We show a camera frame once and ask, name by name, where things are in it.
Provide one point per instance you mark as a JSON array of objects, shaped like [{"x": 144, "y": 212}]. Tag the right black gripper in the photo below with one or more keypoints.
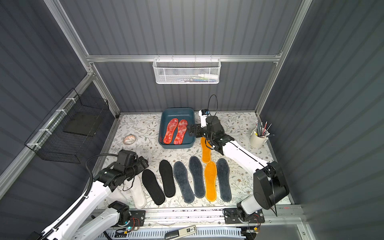
[{"x": 197, "y": 130}]

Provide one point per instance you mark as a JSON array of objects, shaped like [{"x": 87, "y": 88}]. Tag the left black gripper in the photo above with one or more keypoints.
[{"x": 141, "y": 163}]

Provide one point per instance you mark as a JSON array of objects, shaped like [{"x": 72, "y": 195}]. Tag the red patterned insole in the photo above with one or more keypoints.
[
  {"x": 182, "y": 128},
  {"x": 171, "y": 127}
]

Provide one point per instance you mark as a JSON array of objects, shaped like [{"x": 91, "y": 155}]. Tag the black insole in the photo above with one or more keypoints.
[
  {"x": 166, "y": 172},
  {"x": 152, "y": 186}
]

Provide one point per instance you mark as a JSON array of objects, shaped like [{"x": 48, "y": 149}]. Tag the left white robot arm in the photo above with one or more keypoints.
[{"x": 69, "y": 226}]

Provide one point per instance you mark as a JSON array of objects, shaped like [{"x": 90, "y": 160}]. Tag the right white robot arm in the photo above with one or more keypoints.
[{"x": 269, "y": 182}]

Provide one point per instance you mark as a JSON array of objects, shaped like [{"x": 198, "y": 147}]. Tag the teal plastic storage box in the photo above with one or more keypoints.
[{"x": 181, "y": 114}]

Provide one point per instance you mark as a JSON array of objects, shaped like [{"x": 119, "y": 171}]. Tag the patterned tape roll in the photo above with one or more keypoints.
[{"x": 130, "y": 140}]

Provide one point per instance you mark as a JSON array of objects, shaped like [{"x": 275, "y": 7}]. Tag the yellow fleece insole upper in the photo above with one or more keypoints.
[{"x": 206, "y": 150}]

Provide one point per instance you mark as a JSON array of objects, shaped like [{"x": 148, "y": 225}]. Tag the yellow fleece insole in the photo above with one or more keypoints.
[
  {"x": 206, "y": 150},
  {"x": 210, "y": 174}
]

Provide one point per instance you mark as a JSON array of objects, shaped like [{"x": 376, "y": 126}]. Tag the white insole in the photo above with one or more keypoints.
[
  {"x": 134, "y": 186},
  {"x": 116, "y": 195}
]

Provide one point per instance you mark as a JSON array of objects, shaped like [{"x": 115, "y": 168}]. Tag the dark grey fleece insole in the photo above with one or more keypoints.
[
  {"x": 181, "y": 176},
  {"x": 223, "y": 172},
  {"x": 196, "y": 169}
]

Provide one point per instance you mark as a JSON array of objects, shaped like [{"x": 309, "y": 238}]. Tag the yellow fleece insole lower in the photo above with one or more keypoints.
[{"x": 210, "y": 174}]

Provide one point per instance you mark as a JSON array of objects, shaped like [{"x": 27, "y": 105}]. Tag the white tube in basket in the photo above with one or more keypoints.
[{"x": 209, "y": 77}]

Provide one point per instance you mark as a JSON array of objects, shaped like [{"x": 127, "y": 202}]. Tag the white pen cup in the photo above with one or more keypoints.
[{"x": 260, "y": 134}]

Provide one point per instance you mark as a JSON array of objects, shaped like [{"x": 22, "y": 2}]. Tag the grey handheld device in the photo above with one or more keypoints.
[{"x": 180, "y": 233}]

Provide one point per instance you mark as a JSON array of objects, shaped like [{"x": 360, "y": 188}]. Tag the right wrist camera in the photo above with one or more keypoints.
[{"x": 204, "y": 114}]

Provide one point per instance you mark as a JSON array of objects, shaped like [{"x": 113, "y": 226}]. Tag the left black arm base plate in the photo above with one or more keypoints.
[{"x": 130, "y": 219}]

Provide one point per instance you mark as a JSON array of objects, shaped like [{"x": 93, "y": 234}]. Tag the white wire mesh basket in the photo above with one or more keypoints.
[{"x": 185, "y": 71}]

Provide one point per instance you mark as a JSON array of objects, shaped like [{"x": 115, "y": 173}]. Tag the black wire mesh basket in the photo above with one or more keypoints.
[{"x": 67, "y": 134}]

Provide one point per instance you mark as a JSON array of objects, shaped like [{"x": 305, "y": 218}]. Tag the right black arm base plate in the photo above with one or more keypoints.
[{"x": 237, "y": 216}]

